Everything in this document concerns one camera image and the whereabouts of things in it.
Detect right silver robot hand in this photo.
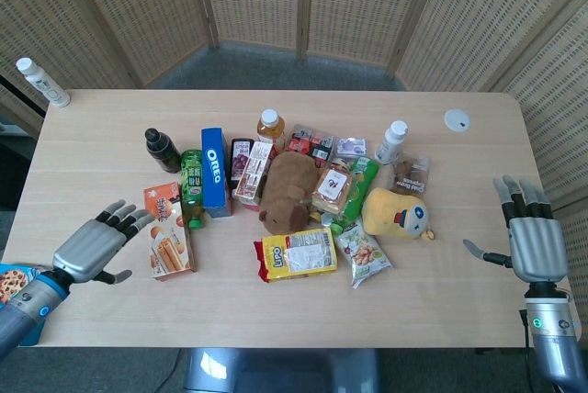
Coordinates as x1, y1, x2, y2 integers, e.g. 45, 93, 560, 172
462, 174, 570, 284

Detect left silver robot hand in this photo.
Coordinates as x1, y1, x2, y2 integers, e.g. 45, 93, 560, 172
51, 198, 156, 286

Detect orange snack box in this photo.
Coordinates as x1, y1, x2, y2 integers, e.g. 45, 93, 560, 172
142, 181, 198, 280

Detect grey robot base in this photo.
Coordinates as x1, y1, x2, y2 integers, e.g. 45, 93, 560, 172
182, 347, 381, 393

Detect blue chocolate chip cookie box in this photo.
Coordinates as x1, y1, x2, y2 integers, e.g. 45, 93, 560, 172
0, 263, 46, 347

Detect green tea bottle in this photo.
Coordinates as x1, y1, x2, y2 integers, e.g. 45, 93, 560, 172
179, 148, 207, 230

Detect dark black-capped bottle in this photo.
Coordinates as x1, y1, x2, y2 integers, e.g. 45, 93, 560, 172
144, 127, 182, 174

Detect yellow plush toy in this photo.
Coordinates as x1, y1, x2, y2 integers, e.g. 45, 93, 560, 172
361, 187, 437, 244

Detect brown cold brew coffee bag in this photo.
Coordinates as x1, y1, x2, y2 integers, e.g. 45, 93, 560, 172
390, 152, 432, 195

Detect blue Oreo box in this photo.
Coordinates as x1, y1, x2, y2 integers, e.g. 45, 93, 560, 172
200, 127, 234, 219

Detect white bottle with grey label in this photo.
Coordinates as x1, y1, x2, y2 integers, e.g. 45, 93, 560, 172
15, 57, 72, 109

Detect green white nut snack bag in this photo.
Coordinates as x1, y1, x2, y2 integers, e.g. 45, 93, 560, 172
333, 222, 395, 290

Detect dark grape snack pouch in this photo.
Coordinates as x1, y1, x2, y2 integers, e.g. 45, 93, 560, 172
229, 137, 256, 192

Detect white yogurt drink bottle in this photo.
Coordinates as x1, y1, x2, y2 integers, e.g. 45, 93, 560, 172
374, 119, 409, 165

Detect red and white snack box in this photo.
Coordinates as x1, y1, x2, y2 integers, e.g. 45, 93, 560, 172
233, 140, 277, 210

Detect green chip tube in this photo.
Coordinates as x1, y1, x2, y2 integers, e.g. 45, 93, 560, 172
328, 155, 381, 234

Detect brown capybara plush toy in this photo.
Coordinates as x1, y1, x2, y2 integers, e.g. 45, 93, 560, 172
257, 151, 322, 234

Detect yellow Lipo biscuit pack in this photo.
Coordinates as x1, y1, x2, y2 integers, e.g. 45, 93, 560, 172
254, 226, 339, 285

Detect small purple snack packet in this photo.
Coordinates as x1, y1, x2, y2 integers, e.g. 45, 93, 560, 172
334, 136, 369, 159

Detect clear packaged bread slices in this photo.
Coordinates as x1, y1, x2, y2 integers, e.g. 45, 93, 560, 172
311, 158, 355, 218

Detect amber juice bottle white cap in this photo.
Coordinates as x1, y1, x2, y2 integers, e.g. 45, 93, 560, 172
255, 108, 286, 146

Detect red black snack multipack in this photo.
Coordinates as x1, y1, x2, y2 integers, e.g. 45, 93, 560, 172
284, 123, 337, 161

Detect wicker folding screen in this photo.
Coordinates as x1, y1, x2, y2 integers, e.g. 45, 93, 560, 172
0, 0, 588, 342

